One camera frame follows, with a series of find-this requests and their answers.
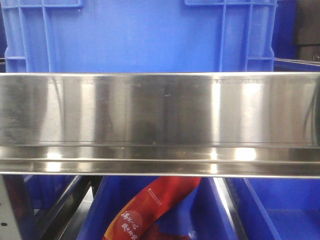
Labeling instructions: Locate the large blue bin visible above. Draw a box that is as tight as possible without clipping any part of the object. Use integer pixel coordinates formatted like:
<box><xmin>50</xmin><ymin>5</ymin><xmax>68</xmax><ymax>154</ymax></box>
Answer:
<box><xmin>0</xmin><ymin>0</ymin><xmax>277</xmax><ymax>73</ymax></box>

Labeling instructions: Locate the red printed bag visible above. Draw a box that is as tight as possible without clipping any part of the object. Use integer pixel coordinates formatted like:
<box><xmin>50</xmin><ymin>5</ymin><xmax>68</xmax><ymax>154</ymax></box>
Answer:
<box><xmin>102</xmin><ymin>176</ymin><xmax>201</xmax><ymax>240</ymax></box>

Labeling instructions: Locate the stainless steel shelf rail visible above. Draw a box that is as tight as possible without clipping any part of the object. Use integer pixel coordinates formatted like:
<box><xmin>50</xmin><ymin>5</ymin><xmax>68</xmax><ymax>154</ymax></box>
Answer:
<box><xmin>0</xmin><ymin>72</ymin><xmax>320</xmax><ymax>179</ymax></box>

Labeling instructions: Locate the lower middle blue bin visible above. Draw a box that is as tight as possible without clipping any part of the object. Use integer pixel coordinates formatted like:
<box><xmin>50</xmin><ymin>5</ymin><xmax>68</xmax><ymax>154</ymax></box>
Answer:
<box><xmin>77</xmin><ymin>176</ymin><xmax>240</xmax><ymax>240</ymax></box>

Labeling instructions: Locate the lower right blue bin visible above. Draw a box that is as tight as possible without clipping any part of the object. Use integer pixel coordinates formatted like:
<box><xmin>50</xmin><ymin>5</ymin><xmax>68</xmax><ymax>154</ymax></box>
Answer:
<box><xmin>227</xmin><ymin>178</ymin><xmax>320</xmax><ymax>240</ymax></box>

